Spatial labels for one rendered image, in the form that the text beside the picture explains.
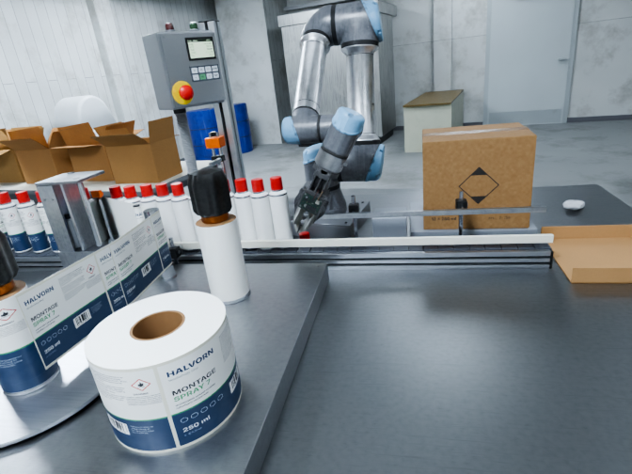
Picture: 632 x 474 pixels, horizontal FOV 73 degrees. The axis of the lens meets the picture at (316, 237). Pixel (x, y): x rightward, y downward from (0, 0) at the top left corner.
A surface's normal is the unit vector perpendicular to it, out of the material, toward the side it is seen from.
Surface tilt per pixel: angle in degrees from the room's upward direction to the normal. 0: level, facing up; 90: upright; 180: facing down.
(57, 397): 0
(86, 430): 0
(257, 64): 90
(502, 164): 90
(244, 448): 0
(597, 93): 90
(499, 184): 90
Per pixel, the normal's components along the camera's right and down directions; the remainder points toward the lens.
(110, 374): -0.34, 0.38
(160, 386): 0.33, 0.32
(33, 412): -0.11, -0.92
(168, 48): 0.69, 0.20
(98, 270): 0.95, 0.02
